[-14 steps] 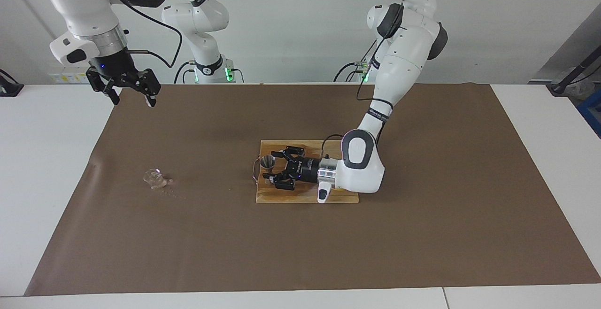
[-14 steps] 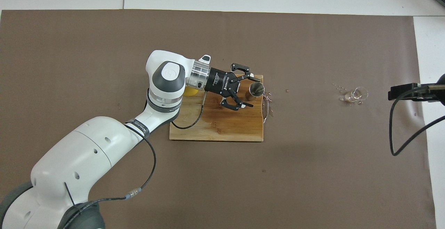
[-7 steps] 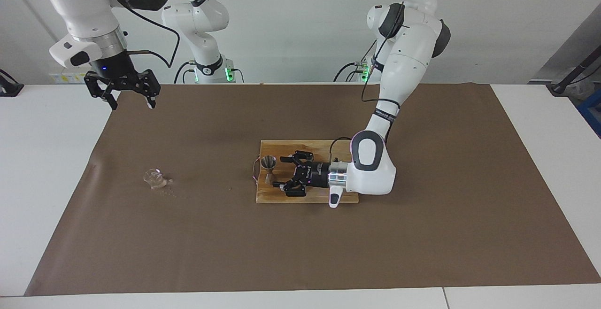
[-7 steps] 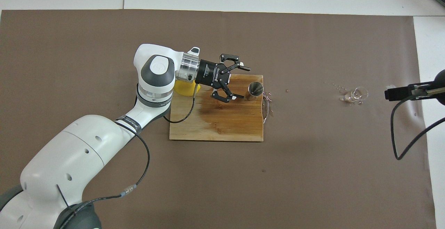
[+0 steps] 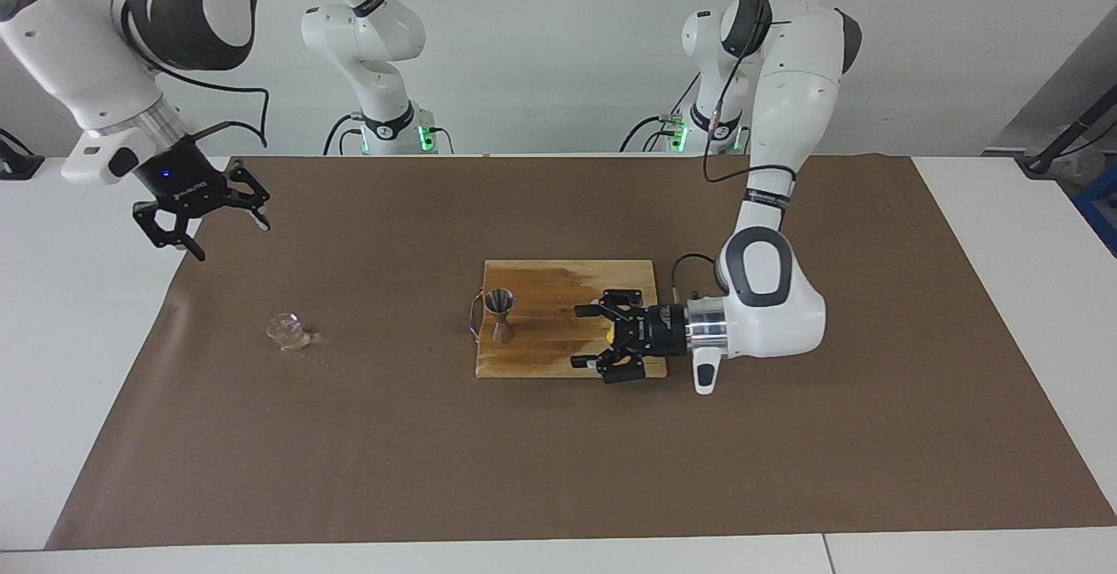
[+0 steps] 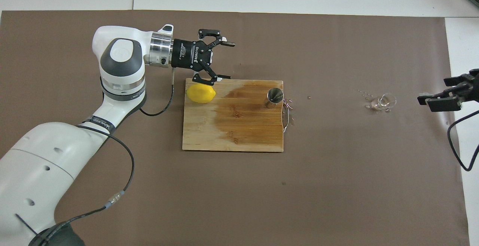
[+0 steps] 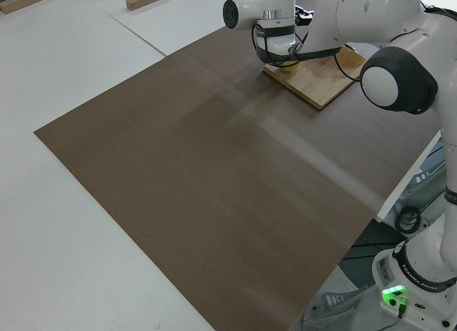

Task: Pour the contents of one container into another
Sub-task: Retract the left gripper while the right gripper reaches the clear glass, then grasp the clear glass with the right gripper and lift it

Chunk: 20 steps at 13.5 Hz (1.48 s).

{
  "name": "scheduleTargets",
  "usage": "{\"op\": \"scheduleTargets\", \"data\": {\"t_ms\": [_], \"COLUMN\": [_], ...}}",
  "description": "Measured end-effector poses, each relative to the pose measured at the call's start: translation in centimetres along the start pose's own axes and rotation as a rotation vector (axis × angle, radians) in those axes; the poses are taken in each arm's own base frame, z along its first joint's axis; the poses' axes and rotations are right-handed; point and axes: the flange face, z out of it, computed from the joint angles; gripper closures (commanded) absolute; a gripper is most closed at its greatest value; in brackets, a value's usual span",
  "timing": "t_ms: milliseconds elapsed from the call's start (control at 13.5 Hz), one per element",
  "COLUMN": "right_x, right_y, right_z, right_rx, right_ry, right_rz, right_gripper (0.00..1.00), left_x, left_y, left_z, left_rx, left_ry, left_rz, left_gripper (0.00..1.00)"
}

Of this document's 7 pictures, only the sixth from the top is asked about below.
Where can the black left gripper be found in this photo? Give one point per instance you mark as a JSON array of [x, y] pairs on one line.
[[191, 55]]

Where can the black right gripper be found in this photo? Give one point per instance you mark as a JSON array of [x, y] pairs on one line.
[[472, 87]]

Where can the small clear glass cup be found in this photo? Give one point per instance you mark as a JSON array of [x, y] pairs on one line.
[[385, 102]]

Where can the steel double jigger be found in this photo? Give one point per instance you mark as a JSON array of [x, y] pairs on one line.
[[275, 96]]

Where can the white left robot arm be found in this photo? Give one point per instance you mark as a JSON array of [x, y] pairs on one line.
[[37, 171]]

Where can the yellow lemon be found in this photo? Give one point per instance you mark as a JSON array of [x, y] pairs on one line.
[[201, 93]]

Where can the wooden cutting board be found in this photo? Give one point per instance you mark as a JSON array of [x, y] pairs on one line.
[[232, 126]]

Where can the brown paper table mat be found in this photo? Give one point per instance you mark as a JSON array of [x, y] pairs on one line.
[[224, 201]]

